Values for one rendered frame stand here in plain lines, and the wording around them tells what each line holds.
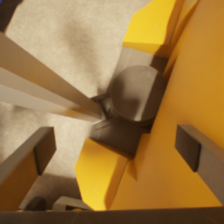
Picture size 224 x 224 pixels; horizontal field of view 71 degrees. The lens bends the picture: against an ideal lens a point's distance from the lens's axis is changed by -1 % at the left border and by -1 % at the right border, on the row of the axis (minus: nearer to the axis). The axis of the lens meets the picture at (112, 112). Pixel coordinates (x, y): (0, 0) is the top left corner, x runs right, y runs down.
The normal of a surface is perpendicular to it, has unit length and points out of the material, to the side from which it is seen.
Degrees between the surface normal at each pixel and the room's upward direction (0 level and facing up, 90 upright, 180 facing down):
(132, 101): 0
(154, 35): 22
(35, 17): 0
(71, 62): 0
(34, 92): 90
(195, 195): 74
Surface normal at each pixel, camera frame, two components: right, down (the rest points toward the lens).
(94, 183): -0.44, -0.22
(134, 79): -0.11, -0.11
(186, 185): -0.92, -0.36
